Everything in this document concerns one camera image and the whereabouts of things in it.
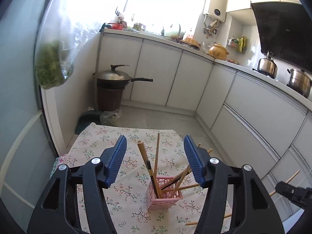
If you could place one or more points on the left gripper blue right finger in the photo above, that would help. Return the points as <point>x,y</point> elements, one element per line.
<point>198,159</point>

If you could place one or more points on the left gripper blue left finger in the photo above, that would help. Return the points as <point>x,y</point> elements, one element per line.
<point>113,158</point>

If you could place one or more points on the pink perforated utensil holder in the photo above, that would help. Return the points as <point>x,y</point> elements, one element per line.
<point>166,202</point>

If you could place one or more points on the black chopstick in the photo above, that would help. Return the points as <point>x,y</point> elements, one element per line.
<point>152,172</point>
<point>176,178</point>

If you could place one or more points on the black tipped chopstick on table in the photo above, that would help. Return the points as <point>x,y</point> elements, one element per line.
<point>176,178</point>

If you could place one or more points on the crumpled plastic bag on floor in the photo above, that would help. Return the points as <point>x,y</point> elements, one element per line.
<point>110,118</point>

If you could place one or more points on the dark green dustpan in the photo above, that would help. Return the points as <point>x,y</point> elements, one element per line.
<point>91,116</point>

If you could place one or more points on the floral tablecloth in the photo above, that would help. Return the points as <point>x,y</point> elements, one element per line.
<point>126,199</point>

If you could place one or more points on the wooden chopstick on table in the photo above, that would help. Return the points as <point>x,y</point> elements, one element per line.
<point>192,223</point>

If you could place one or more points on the wok with lid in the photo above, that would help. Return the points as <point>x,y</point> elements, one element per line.
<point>116,79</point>

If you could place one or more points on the yellow ceramic pot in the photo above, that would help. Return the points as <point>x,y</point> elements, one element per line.
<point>217,51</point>

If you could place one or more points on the stainless steel kettle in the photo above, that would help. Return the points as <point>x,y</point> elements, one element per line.
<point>266,66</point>

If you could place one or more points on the stainless steel stockpot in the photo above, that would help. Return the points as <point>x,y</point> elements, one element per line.
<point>299,81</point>

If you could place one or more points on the red basin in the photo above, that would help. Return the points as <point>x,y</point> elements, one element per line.
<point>115,26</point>

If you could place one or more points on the white water heater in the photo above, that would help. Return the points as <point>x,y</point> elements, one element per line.
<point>215,9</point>

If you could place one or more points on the black range hood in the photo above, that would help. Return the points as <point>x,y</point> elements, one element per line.
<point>285,31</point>

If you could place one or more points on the plastic bag of greens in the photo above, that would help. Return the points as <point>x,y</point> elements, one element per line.
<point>67,26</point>

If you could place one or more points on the wall rack with packets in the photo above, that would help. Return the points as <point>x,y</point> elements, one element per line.
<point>239,43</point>

